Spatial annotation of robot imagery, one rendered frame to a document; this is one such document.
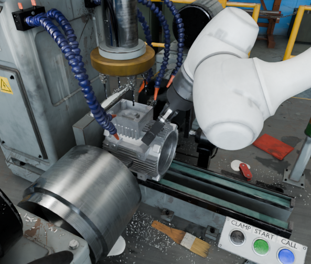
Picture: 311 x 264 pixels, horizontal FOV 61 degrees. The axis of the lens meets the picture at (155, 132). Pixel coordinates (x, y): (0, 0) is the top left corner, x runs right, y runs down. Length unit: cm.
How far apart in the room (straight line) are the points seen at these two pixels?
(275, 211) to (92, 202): 61
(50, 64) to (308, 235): 98
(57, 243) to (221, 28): 49
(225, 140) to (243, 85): 9
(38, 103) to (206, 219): 63
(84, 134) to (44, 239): 36
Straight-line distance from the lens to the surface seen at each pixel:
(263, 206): 97
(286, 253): 66
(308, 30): 549
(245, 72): 45
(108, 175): 64
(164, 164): 95
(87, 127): 81
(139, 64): 71
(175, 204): 94
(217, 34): 54
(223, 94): 42
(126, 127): 84
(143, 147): 81
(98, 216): 61
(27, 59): 78
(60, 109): 89
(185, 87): 61
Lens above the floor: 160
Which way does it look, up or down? 37 degrees down
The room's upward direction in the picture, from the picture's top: straight up
